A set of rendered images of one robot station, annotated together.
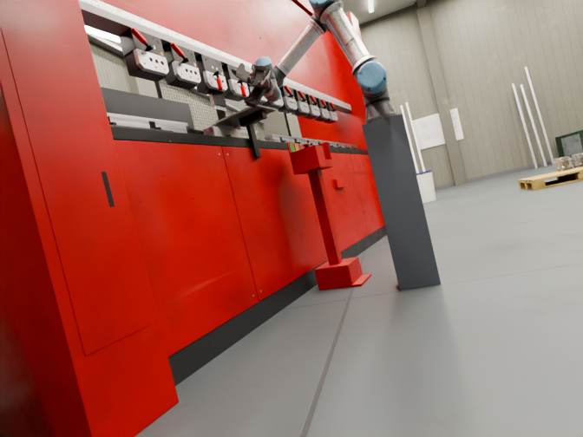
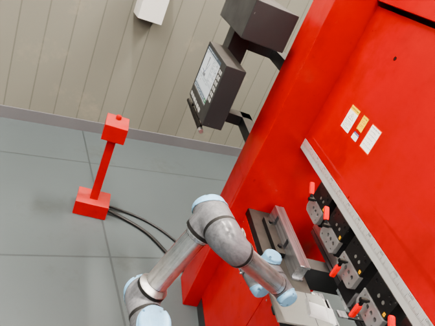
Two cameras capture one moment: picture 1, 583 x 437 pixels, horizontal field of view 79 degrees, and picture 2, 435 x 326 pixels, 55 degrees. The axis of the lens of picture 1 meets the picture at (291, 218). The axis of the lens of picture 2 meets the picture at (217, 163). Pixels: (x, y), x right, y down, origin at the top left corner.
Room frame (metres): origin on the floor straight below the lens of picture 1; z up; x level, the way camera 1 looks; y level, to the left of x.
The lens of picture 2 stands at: (2.29, -1.30, 2.09)
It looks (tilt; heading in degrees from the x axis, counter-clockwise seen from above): 25 degrees down; 131
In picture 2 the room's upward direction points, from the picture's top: 25 degrees clockwise
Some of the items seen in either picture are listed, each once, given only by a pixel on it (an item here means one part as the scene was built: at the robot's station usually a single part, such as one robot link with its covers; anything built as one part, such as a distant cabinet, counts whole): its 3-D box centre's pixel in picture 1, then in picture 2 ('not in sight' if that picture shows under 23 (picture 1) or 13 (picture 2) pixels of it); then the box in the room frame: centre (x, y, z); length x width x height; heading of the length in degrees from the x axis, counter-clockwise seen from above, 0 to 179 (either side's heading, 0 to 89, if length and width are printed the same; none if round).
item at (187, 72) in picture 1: (180, 67); (340, 232); (1.69, 0.35, 1.26); 0.15 x 0.09 x 0.17; 150
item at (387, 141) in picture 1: (400, 203); not in sight; (1.66, -0.52, 0.39); 0.18 x 0.18 x 0.78; 74
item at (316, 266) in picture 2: not in sight; (342, 281); (1.69, 0.79, 0.81); 0.64 x 0.08 x 0.14; 60
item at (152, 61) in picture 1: (145, 55); (325, 205); (1.52, 0.45, 1.26); 0.15 x 0.09 x 0.17; 150
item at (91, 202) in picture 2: not in sight; (103, 165); (-0.03, 0.22, 0.42); 0.25 x 0.20 x 0.83; 60
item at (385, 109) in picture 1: (379, 112); not in sight; (1.66, -0.52, 0.82); 0.15 x 0.15 x 0.10
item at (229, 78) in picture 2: not in sight; (215, 84); (0.58, 0.37, 1.42); 0.45 x 0.12 x 0.36; 155
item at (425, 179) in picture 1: (422, 187); not in sight; (6.86, -2.63, 0.29); 0.49 x 0.48 x 0.58; 164
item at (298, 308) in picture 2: (245, 116); (300, 308); (1.81, 0.11, 1.00); 0.26 x 0.18 x 0.01; 60
